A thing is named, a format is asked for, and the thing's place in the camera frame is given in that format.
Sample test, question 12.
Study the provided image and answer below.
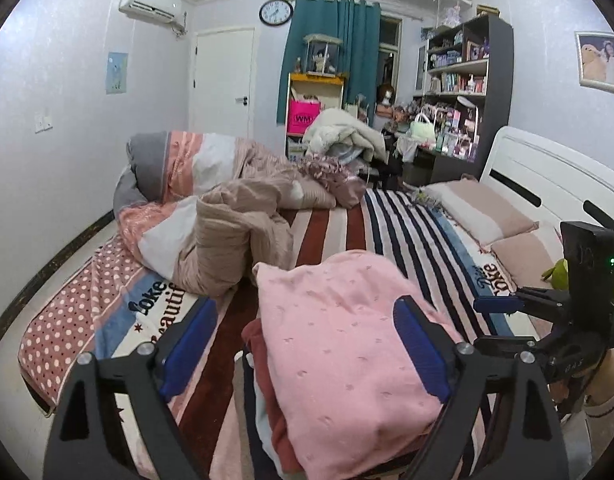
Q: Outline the pink knit top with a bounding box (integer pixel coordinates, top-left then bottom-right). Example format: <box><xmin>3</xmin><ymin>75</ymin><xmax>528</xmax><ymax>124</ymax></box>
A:
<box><xmin>254</xmin><ymin>250</ymin><xmax>462</xmax><ymax>479</ymax></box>

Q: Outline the folded clothes stack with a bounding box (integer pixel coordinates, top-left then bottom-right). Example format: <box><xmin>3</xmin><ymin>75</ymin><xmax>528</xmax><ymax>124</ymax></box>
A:
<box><xmin>233</xmin><ymin>318</ymin><xmax>307</xmax><ymax>479</ymax></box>

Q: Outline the person's right hand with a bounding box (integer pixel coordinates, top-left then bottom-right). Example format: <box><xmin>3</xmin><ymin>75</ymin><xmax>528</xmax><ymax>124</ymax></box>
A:
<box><xmin>586</xmin><ymin>350</ymin><xmax>614</xmax><ymax>405</ymax></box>

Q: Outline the green plush toy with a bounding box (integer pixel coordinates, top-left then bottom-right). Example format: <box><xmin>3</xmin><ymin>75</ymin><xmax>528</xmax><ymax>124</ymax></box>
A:
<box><xmin>541</xmin><ymin>258</ymin><xmax>569</xmax><ymax>290</ymax></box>

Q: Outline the pink knitted near pillow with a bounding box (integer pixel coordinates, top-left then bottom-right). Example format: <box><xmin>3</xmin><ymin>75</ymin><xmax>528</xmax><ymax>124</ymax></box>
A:
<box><xmin>489</xmin><ymin>221</ymin><xmax>568</xmax><ymax>336</ymax></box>

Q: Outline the pink far pillow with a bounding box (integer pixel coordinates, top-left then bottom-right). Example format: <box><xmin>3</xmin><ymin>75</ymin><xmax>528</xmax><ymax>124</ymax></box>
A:
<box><xmin>423</xmin><ymin>179</ymin><xmax>538</xmax><ymax>247</ymax></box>

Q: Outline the white bed headboard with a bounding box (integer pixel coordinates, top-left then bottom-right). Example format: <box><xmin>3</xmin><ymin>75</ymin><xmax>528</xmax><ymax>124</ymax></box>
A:
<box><xmin>480</xmin><ymin>126</ymin><xmax>614</xmax><ymax>230</ymax></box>

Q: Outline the dark bookshelf desk unit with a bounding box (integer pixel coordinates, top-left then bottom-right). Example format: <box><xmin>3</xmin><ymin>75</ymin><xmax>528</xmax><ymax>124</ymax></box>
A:
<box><xmin>395</xmin><ymin>14</ymin><xmax>514</xmax><ymax>186</ymax></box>

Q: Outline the beige pink duvet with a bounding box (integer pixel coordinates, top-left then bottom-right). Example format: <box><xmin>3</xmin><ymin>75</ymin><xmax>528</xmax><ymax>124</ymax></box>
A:
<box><xmin>113</xmin><ymin>131</ymin><xmax>337</xmax><ymax>297</ymax></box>

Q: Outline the wig mannequin head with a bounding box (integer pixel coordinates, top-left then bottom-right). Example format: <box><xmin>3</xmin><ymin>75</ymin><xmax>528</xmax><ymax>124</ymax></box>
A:
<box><xmin>375</xmin><ymin>84</ymin><xmax>396</xmax><ymax>118</ymax></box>

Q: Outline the cream blanket pile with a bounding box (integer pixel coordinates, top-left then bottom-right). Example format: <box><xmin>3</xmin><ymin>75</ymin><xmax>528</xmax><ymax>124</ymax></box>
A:
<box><xmin>302</xmin><ymin>108</ymin><xmax>388</xmax><ymax>162</ymax></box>

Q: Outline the yellow white shelf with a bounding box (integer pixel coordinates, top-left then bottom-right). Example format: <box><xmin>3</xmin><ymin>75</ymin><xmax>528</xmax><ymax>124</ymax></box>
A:
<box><xmin>285</xmin><ymin>73</ymin><xmax>345</xmax><ymax>162</ymax></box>

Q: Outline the pink shopping bag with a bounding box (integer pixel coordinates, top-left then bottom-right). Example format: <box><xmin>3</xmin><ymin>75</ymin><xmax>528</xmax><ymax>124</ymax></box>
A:
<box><xmin>286</xmin><ymin>100</ymin><xmax>321</xmax><ymax>136</ymax></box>

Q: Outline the glass display case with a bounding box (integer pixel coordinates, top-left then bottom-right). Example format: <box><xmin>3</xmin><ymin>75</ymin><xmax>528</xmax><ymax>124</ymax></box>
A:
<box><xmin>304</xmin><ymin>34</ymin><xmax>343</xmax><ymax>77</ymax></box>

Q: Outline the teal curtain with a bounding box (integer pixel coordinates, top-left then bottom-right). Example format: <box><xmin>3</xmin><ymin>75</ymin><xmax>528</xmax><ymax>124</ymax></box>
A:
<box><xmin>276</xmin><ymin>0</ymin><xmax>382</xmax><ymax>125</ymax></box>

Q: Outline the white door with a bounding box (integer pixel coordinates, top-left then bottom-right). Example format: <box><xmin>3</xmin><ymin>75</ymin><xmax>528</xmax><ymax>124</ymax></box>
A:
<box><xmin>188</xmin><ymin>27</ymin><xmax>257</xmax><ymax>139</ymax></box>

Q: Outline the white air conditioner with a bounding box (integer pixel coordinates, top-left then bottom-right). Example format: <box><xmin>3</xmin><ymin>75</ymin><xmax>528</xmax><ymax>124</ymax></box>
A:
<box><xmin>118</xmin><ymin>0</ymin><xmax>184</xmax><ymax>29</ymax></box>

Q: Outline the framed wall photo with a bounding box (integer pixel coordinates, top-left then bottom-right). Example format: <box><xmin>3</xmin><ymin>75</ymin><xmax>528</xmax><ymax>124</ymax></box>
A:
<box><xmin>575</xmin><ymin>32</ymin><xmax>614</xmax><ymax>94</ymax></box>

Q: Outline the white wall switch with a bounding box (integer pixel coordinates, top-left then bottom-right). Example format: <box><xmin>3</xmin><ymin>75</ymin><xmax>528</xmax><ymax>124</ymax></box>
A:
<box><xmin>34</xmin><ymin>110</ymin><xmax>53</xmax><ymax>133</ymax></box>

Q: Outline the blue wall poster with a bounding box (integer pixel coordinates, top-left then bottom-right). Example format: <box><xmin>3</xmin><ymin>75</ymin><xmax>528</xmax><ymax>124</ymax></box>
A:
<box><xmin>105</xmin><ymin>52</ymin><xmax>129</xmax><ymax>94</ymax></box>

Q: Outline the round wall clock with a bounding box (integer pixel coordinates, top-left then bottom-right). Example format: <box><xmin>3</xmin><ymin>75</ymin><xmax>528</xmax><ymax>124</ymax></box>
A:
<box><xmin>259</xmin><ymin>0</ymin><xmax>294</xmax><ymax>27</ymax></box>

